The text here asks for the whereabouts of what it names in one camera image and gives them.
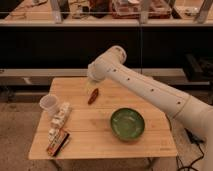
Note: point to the wooden table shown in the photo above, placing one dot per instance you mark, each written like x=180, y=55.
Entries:
x=89, y=125

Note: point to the brown red marker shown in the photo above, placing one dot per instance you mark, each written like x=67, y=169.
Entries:
x=93, y=96

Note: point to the long metal shelf rack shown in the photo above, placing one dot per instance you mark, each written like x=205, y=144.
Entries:
x=44, y=39

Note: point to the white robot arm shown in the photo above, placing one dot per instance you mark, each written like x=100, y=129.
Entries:
x=192, y=113

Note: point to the green ceramic bowl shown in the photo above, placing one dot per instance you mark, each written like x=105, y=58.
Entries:
x=127, y=124

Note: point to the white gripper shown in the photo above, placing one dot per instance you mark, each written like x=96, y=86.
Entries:
x=88, y=86

